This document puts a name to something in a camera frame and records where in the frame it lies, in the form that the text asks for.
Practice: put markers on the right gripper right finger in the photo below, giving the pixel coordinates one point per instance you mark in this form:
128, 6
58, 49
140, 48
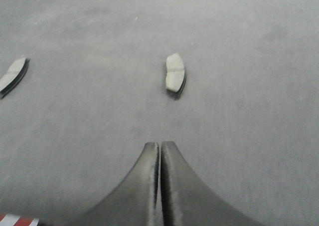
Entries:
187, 201

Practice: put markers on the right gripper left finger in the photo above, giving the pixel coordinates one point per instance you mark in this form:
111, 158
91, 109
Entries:
133, 201

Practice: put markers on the brake pad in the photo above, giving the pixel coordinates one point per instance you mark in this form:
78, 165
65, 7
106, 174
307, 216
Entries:
175, 75
13, 76

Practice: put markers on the red white traffic cone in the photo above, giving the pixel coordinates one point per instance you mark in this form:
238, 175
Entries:
13, 220

